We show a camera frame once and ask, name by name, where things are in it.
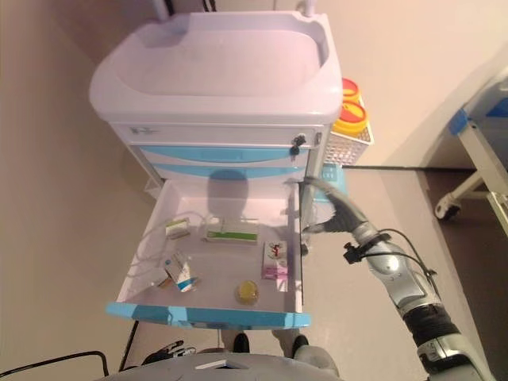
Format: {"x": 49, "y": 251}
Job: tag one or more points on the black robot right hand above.
{"x": 347, "y": 218}

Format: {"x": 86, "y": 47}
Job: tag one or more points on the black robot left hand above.
{"x": 170, "y": 351}

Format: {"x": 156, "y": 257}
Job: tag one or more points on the round yellow medicine jar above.
{"x": 247, "y": 293}

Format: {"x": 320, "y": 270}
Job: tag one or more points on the blue-fronted white cart drawer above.
{"x": 222, "y": 154}
{"x": 270, "y": 170}
{"x": 230, "y": 262}

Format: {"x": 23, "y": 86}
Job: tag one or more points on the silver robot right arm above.
{"x": 409, "y": 282}

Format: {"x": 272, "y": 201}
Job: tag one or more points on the blue white medicine box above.
{"x": 180, "y": 274}

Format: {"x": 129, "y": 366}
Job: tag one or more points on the pink white medicine box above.
{"x": 274, "y": 260}

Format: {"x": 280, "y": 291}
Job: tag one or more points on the grey robot torso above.
{"x": 222, "y": 369}

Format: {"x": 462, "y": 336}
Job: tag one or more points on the white mesh side basket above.
{"x": 345, "y": 152}

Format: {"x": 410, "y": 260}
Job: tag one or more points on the silver cart latch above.
{"x": 318, "y": 139}

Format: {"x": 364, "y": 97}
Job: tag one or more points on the black keys in lock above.
{"x": 298, "y": 143}

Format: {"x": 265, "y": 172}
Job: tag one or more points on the bed caster wheel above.
{"x": 446, "y": 210}

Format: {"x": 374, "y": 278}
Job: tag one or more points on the yellow sharps container red lid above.
{"x": 349, "y": 117}
{"x": 352, "y": 89}

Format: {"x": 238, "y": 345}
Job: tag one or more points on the long green white box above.
{"x": 230, "y": 235}

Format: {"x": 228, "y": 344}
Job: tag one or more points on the white medical cart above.
{"x": 214, "y": 71}

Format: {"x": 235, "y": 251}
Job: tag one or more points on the cart label sticker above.
{"x": 145, "y": 130}

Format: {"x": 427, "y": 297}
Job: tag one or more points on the hospital bed white frame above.
{"x": 480, "y": 135}

